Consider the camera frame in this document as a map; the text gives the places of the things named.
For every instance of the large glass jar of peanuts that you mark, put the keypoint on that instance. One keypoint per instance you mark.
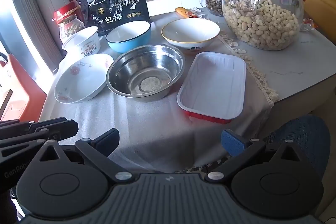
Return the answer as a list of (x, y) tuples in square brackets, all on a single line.
[(262, 22)]

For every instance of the orange chair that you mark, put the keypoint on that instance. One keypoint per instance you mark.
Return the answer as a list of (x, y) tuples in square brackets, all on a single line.
[(23, 90)]

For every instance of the red lidded glass jar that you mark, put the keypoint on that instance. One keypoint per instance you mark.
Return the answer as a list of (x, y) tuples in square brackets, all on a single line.
[(69, 27)]

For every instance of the white floral plate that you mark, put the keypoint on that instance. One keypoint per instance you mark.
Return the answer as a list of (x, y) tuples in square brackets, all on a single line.
[(81, 77)]

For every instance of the white plastic tray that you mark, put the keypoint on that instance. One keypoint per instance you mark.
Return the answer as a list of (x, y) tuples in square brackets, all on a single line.
[(212, 82)]

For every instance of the blue mesh office chair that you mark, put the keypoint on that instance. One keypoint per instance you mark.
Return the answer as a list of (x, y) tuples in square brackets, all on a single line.
[(307, 134)]

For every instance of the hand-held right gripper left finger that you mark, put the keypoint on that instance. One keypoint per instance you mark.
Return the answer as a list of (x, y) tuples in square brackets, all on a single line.
[(105, 142)]

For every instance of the stainless steel bowl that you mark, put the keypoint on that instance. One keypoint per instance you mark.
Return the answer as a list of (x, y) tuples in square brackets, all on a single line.
[(147, 69)]

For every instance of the yellow plastic object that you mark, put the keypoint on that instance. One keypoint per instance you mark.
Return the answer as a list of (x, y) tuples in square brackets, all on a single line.
[(320, 8)]

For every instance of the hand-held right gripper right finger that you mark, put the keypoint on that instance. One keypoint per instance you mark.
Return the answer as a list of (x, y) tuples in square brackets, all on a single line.
[(233, 142)]

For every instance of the blue bowl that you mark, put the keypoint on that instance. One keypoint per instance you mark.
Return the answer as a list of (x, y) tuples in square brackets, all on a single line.
[(123, 47)]

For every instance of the pile of white shells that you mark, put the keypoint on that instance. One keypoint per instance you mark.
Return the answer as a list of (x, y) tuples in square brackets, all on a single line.
[(200, 12)]

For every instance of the white plastic bowl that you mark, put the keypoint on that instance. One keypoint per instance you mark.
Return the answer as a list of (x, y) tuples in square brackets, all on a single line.
[(84, 43)]

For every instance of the orange white snack wrapper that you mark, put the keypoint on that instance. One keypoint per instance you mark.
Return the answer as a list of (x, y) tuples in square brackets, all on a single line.
[(309, 25)]

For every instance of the orange chopstick packet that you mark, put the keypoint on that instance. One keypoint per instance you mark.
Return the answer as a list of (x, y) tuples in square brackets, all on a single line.
[(186, 13)]

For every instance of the white bowl with yellow rim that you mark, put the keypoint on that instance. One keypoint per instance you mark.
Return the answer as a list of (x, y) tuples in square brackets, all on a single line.
[(189, 32)]

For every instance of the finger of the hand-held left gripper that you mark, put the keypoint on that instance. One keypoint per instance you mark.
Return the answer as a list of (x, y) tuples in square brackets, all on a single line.
[(57, 128), (18, 149)]

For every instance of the beige fringed tablecloth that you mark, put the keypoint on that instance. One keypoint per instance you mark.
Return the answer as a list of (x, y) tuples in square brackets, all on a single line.
[(147, 129)]

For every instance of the black snack bag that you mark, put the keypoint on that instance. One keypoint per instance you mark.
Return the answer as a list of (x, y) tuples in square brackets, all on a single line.
[(118, 8)]

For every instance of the scattered white shells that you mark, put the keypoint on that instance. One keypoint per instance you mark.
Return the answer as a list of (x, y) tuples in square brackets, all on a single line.
[(233, 43)]

